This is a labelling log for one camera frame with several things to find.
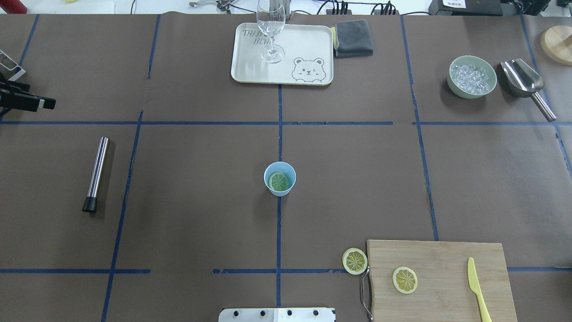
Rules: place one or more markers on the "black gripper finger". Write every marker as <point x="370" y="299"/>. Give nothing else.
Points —
<point x="47" y="103"/>

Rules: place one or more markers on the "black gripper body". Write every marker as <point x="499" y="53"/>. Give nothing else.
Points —
<point x="22" y="101"/>

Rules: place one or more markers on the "metal stirring stick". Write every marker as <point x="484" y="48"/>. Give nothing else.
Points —
<point x="90" y="202"/>

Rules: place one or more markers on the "yellow lemon half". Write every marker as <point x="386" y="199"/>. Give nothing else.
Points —
<point x="354" y="261"/>

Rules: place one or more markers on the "yellow lemon slice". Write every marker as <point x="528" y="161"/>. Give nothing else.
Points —
<point x="404" y="280"/>

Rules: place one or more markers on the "light blue plastic cup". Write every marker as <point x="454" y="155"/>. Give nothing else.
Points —
<point x="284" y="168"/>

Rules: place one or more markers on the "red bottle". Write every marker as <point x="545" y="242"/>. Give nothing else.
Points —
<point x="13" y="6"/>

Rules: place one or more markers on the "clear wine glass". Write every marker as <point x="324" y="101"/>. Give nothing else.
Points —
<point x="271" y="19"/>

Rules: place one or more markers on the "green bowl of ice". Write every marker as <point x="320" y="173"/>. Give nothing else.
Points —
<point x="471" y="77"/>

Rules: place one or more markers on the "wooden cutting board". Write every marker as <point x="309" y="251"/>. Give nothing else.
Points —
<point x="443" y="293"/>

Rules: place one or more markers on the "yellow plastic knife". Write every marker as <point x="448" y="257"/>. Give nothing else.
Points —
<point x="474" y="285"/>

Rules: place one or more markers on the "metal ice scoop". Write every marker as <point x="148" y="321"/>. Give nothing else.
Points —
<point x="524" y="81"/>

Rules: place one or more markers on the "wooden mug tree stand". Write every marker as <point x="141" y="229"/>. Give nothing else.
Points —
<point x="556" y="42"/>

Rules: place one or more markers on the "white wire cup rack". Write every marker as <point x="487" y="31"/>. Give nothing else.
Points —
<point x="9" y="68"/>

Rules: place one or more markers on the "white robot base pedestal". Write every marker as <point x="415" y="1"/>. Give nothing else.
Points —
<point x="304" y="314"/>

